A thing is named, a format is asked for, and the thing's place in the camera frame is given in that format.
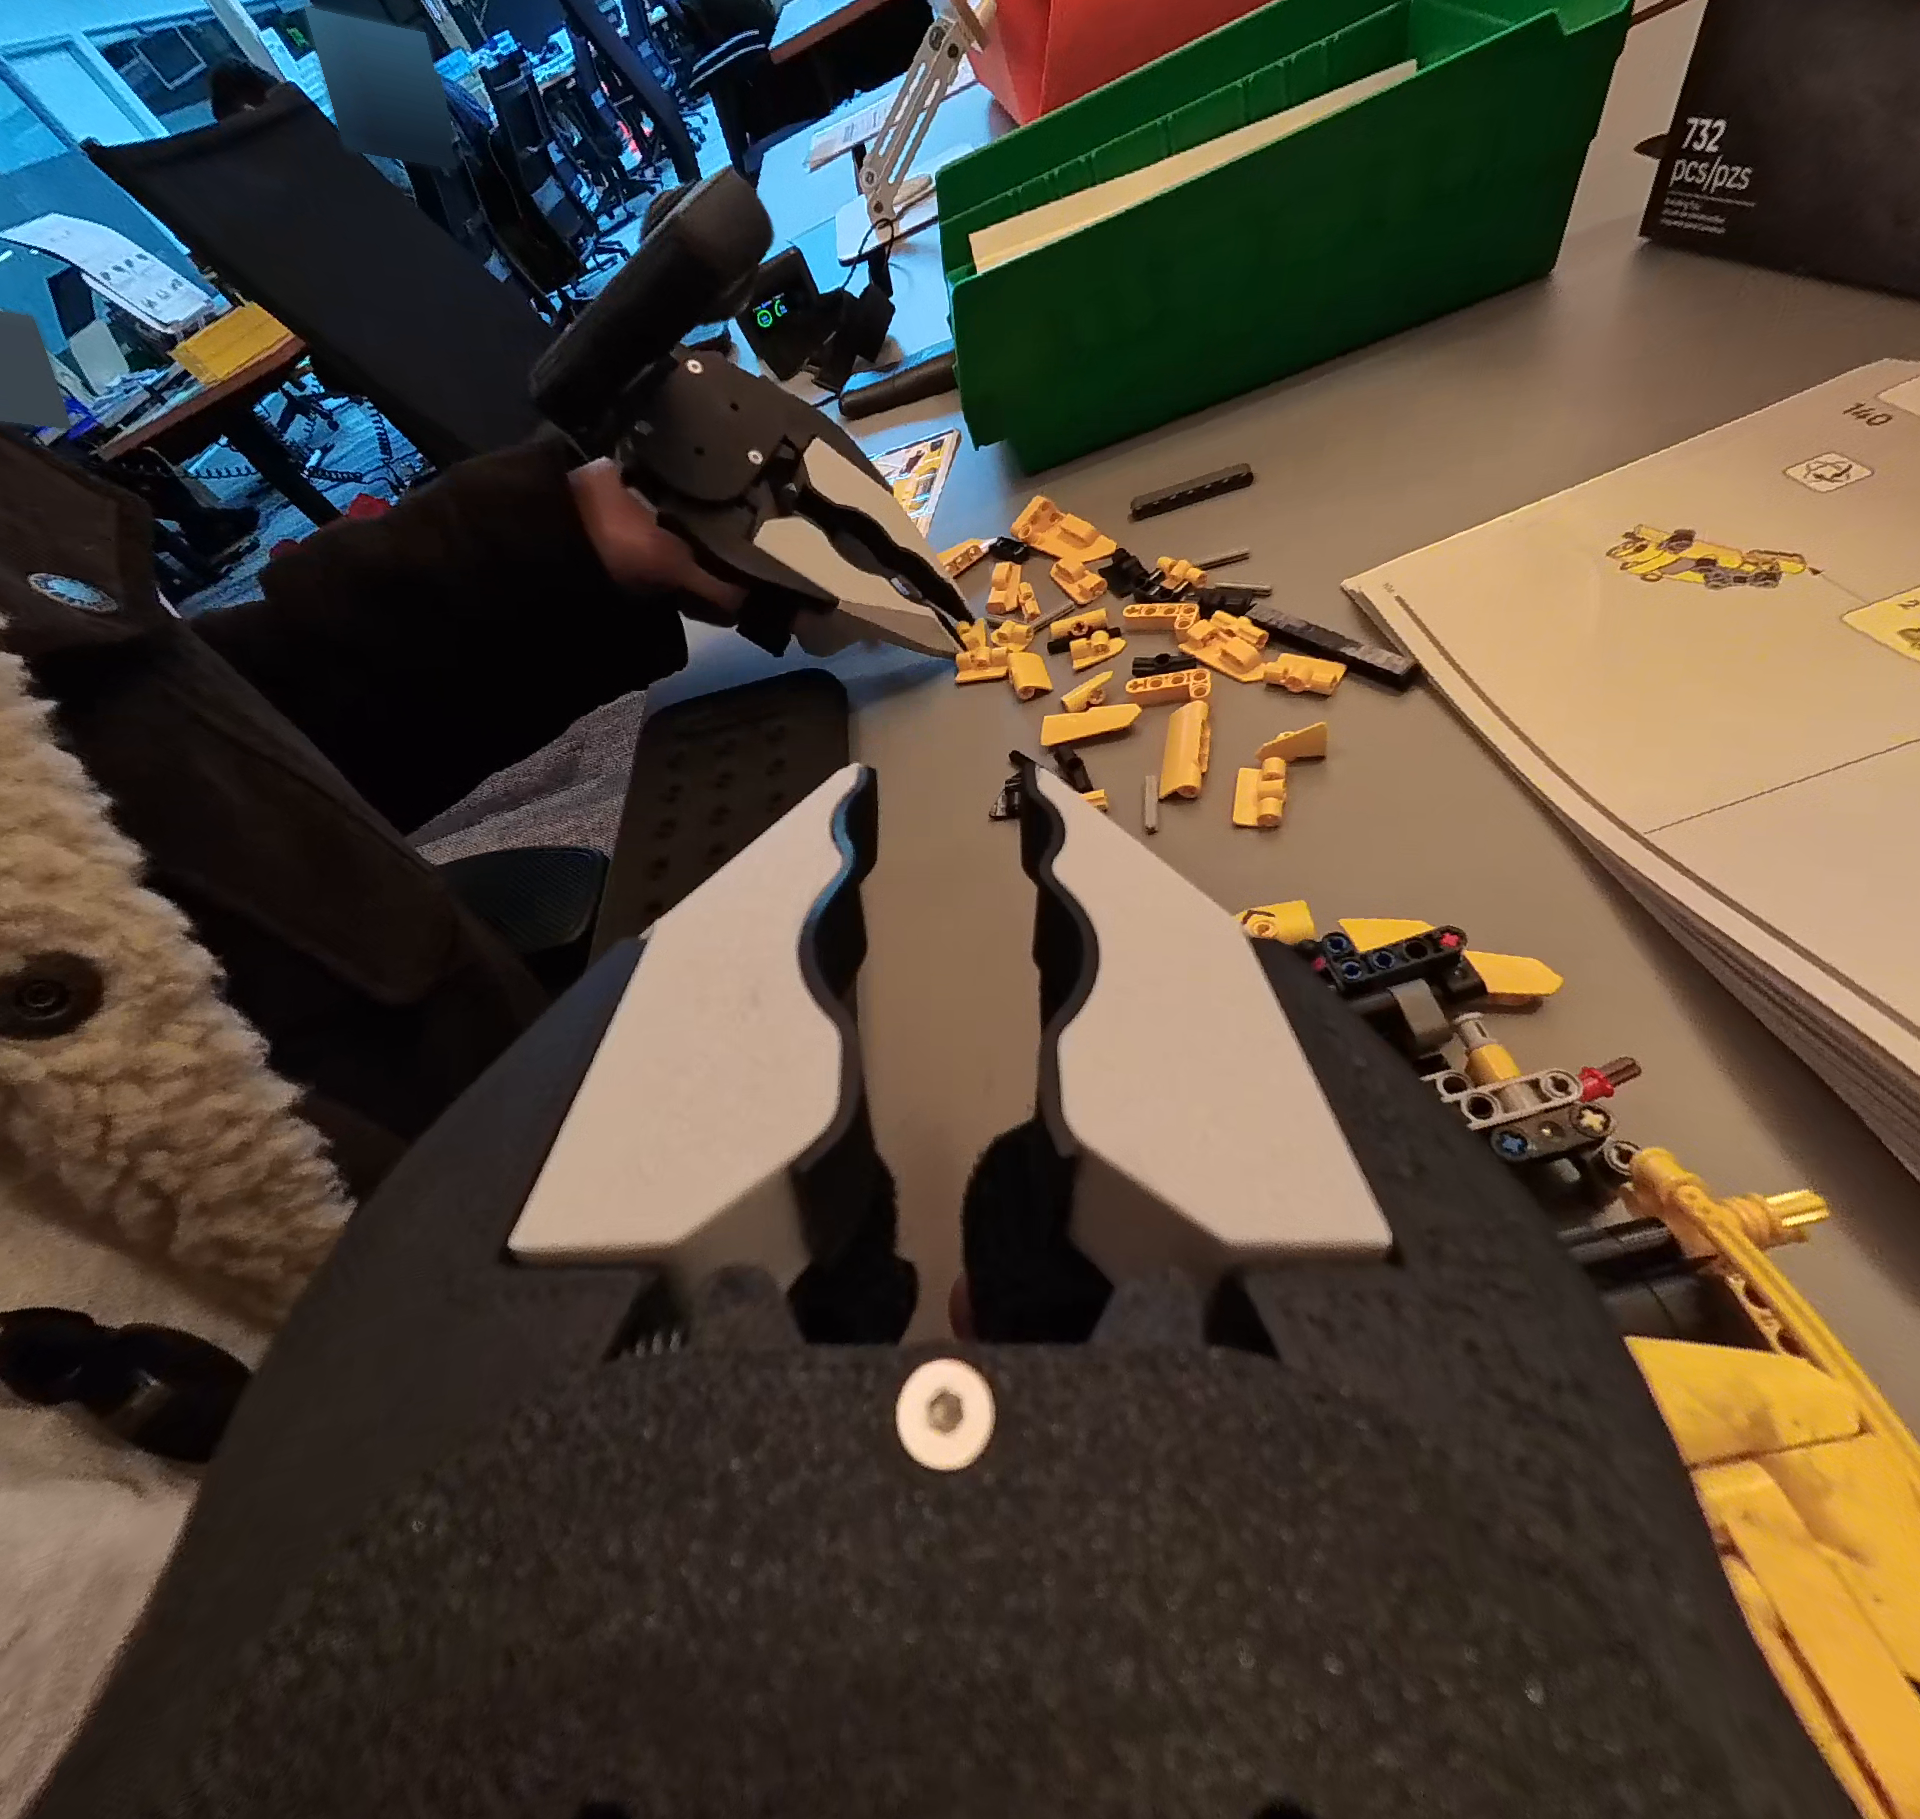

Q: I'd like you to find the white paper pad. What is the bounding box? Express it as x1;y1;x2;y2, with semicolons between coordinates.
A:
967;58;1421;277

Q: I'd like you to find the black office chair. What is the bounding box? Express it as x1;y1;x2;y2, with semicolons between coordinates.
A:
89;95;604;473

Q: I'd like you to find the pile of yellow brick pieces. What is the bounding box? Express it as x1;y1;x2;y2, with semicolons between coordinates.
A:
937;494;1354;830

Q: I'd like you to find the long black brick beam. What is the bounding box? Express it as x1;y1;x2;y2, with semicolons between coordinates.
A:
1191;585;1423;694

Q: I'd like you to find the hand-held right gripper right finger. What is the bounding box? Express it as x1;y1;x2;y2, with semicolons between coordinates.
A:
967;761;1397;1347

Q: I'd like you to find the black studded mat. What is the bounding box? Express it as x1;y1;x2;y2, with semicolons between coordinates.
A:
588;668;857;951

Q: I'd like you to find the toy car set box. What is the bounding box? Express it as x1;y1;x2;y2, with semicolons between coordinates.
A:
1646;0;1920;306

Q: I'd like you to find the small black device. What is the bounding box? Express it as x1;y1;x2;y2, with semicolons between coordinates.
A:
736;254;896;397

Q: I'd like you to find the person's left hand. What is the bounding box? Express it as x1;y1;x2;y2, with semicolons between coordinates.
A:
575;464;751;619

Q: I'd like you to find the green plastic bin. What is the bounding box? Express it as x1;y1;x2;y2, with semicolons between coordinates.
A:
937;0;1652;473

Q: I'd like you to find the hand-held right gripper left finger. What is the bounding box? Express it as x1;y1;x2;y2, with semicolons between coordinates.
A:
507;761;885;1347

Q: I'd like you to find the small black perforated beam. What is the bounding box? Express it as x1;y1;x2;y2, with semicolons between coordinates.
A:
1133;464;1262;523

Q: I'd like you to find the grey desk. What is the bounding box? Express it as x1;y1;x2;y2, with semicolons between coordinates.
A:
388;0;1920;1819

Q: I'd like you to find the open instruction booklet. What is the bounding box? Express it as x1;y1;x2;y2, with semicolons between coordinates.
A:
1340;361;1920;1176

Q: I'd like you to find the yellow toy brick car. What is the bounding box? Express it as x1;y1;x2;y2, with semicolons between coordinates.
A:
1240;898;1920;1819

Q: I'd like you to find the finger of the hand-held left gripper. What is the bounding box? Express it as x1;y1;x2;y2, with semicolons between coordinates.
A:
751;515;963;657
803;457;980;626

